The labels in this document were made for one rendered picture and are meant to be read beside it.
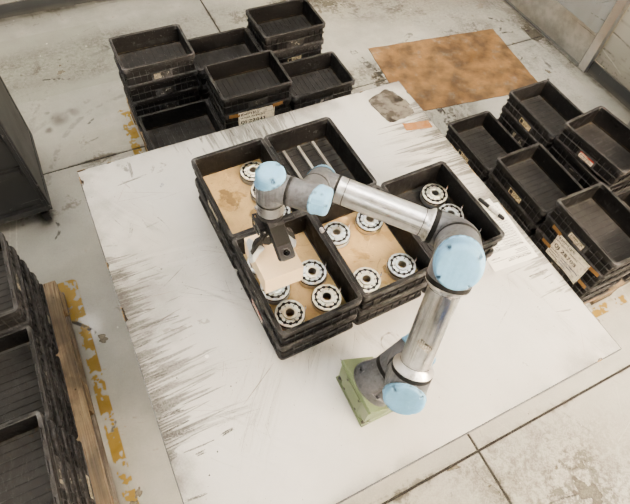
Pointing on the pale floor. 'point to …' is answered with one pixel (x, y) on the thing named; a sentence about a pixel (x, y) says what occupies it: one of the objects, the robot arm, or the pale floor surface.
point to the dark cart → (5, 155)
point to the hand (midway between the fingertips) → (273, 256)
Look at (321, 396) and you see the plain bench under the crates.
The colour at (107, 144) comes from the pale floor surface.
